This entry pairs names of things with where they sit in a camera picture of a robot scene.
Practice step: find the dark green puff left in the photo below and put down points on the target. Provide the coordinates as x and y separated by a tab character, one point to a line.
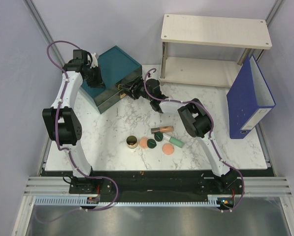
151	143

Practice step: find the blue lever arch binder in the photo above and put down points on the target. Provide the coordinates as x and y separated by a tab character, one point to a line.
249	99

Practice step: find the teal drawer organizer box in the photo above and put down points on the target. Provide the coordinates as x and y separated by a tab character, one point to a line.
117	67

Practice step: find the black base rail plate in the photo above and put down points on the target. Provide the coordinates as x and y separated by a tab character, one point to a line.
131	185

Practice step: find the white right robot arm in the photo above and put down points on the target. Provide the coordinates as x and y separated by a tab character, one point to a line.
196	119

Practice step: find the dark green puff right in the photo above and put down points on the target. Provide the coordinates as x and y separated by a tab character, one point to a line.
158	136

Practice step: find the peach sponge left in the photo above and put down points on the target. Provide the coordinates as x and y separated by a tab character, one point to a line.
143	143

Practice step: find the peach sponge right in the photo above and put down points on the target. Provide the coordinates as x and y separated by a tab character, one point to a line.
168	149

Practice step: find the light blue cable duct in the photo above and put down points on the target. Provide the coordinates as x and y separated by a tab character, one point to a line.
87	201

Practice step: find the peach sponge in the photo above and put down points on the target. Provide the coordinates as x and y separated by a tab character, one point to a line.
143	143
168	149

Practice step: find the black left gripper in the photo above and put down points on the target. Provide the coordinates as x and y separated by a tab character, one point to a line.
99	83

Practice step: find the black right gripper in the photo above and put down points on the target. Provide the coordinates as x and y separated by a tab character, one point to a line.
131	92

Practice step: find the mint green tube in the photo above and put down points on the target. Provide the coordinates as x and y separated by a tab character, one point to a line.
173	140

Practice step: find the dark green puff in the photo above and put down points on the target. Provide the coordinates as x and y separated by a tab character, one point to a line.
158	136
151	143

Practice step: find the gold round jar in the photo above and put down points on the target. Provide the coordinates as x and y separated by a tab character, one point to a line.
132	142

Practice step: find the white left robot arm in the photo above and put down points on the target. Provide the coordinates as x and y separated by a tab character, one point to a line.
62	124

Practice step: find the beige two-tier shelf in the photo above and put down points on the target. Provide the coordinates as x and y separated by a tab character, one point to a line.
226	43

